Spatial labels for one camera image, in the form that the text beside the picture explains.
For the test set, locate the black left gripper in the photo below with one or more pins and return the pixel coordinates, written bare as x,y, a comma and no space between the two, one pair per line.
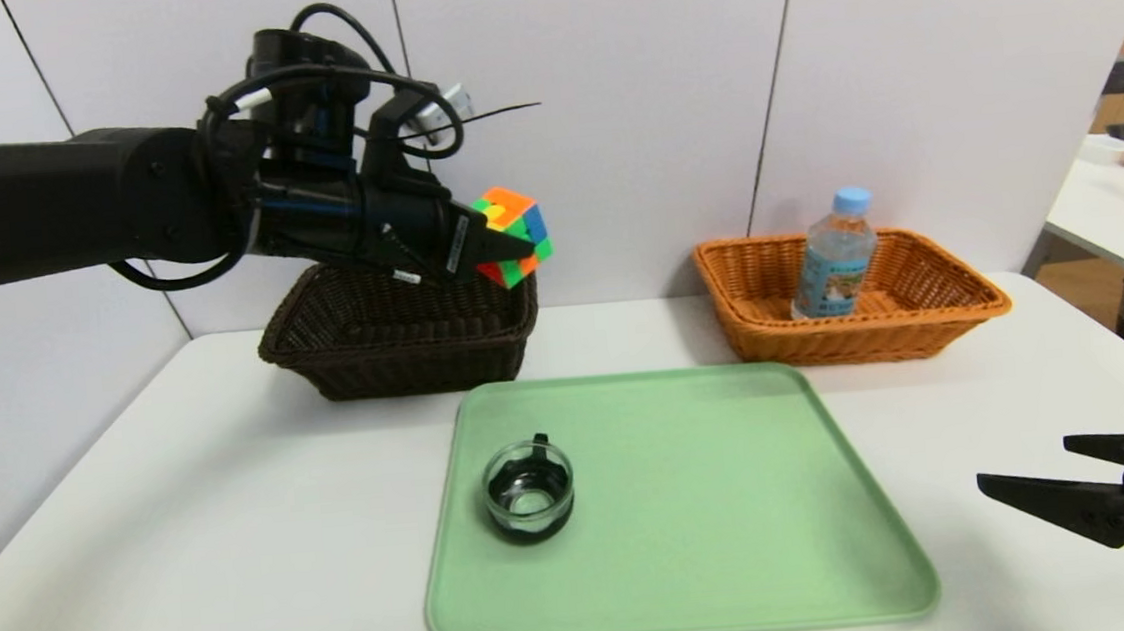
453,246

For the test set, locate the colourful puzzle cube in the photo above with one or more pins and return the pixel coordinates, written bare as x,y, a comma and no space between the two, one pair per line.
514,209

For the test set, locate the glass cup with black holder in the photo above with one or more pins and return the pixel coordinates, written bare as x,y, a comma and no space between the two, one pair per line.
529,499

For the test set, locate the clear water bottle blue cap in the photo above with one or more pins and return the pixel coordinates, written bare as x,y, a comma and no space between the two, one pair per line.
831,269

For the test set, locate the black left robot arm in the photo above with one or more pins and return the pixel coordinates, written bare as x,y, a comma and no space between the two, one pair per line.
62,204

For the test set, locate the dark brown wicker basket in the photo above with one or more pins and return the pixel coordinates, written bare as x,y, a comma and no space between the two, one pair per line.
405,358

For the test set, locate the orange wicker basket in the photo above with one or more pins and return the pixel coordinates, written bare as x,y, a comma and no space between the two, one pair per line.
924,322

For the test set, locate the white background table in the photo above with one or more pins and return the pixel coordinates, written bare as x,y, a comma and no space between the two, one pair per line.
1117,232

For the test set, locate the light green plastic tray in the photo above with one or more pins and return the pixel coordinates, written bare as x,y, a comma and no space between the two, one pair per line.
699,525

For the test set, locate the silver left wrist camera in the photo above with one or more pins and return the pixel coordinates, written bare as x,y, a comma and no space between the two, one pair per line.
441,112

